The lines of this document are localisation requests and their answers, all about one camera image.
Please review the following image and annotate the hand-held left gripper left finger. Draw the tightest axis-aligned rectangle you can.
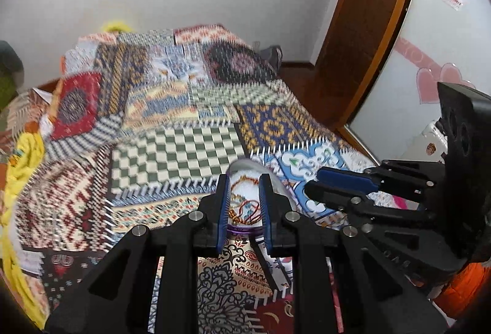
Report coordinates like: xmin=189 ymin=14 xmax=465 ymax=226
xmin=46 ymin=173 xmax=231 ymax=334

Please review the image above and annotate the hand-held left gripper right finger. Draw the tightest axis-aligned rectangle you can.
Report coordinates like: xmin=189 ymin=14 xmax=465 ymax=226
xmin=259 ymin=173 xmax=449 ymax=334

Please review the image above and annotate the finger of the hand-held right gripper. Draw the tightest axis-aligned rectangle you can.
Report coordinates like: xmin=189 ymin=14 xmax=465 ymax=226
xmin=316 ymin=159 xmax=446 ymax=204
xmin=305 ymin=181 xmax=457 ymax=273

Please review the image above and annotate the brown beaded bracelet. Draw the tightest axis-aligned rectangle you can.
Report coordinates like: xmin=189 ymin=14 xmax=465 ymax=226
xmin=229 ymin=200 xmax=254 ymax=227

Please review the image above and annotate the purple heart-shaped jewelry box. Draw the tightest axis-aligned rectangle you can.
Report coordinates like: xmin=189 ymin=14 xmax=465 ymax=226
xmin=226 ymin=159 xmax=296 ymax=237

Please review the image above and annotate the white plastic object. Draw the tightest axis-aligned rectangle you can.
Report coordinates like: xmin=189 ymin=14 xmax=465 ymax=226
xmin=420 ymin=121 xmax=449 ymax=166

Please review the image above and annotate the colourful patchwork blanket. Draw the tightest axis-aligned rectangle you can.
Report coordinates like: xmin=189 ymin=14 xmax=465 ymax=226
xmin=15 ymin=24 xmax=384 ymax=334

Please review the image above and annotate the white heart-printed wardrobe door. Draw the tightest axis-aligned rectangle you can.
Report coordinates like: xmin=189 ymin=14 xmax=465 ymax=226
xmin=345 ymin=0 xmax=491 ymax=166

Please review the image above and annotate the grey backpack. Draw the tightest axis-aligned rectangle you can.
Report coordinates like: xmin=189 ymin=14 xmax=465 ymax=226
xmin=259 ymin=45 xmax=284 ymax=70

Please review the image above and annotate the brown wooden door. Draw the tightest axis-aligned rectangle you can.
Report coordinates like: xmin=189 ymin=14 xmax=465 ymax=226
xmin=307 ymin=0 xmax=419 ymax=131

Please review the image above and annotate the yellow garment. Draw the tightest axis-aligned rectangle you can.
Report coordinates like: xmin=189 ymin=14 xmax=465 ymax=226
xmin=0 ymin=130 xmax=47 ymax=331

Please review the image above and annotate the yellow round object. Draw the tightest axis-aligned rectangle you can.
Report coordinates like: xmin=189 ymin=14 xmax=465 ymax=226
xmin=103 ymin=20 xmax=133 ymax=33

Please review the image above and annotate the orange striped quilt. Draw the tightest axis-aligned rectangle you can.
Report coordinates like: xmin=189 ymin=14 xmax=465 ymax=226
xmin=0 ymin=81 xmax=62 ymax=150

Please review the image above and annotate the dark grey garment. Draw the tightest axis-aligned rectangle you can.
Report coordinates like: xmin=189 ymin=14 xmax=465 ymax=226
xmin=0 ymin=40 xmax=24 ymax=83

